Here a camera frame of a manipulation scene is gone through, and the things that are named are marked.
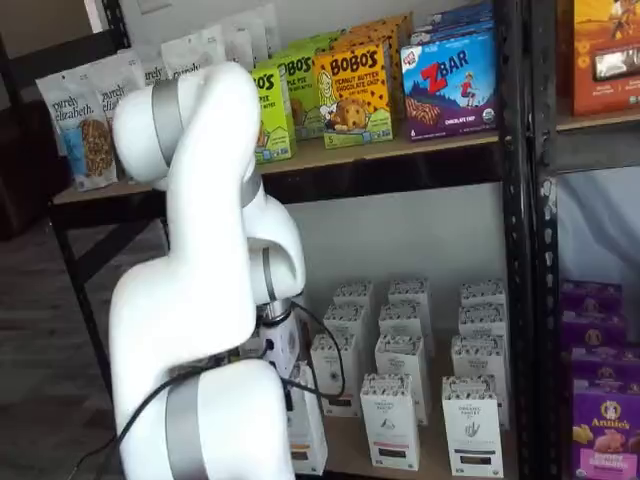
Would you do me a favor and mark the white box dark strip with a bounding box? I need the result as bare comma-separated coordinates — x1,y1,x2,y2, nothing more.
451,334,509,431
458,303,507,339
442,375,505,479
459,280,506,307

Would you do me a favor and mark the blue Z Bar box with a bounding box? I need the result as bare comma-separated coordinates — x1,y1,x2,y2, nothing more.
424,2,494,24
399,28,500,143
409,14,496,47

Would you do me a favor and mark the red label granola bag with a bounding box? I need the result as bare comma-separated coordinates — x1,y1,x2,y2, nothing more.
160,27,227,82

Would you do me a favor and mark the white box pink strip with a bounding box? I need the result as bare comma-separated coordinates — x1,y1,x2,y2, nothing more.
388,278,431,307
359,373,421,471
378,302,434,341
374,334,432,426

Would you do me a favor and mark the yellow Bobo's peanut butter box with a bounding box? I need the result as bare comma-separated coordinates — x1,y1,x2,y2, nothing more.
312,39,395,150
344,22,404,139
367,12,415,56

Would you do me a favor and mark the blue label granola bag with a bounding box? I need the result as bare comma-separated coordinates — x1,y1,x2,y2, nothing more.
35,69,121,192

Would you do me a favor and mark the orange snack box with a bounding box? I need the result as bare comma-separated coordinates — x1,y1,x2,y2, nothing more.
572,0,640,117

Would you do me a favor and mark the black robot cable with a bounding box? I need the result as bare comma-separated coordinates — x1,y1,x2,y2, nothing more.
69,299,347,466

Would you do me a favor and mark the white granola bag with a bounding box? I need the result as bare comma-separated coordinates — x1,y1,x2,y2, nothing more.
249,3,280,64
219,13,256,71

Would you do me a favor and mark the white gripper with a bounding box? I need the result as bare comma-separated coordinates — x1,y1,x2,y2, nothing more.
257,317,304,416

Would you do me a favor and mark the purple Annie's box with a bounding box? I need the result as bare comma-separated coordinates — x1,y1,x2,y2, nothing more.
562,309,629,351
559,280,625,316
571,377,640,480
569,344,640,386

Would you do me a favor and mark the green Bobo's apple pie box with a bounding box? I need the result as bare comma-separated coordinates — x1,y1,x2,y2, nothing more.
249,58,298,165
287,28,347,64
276,48,322,141

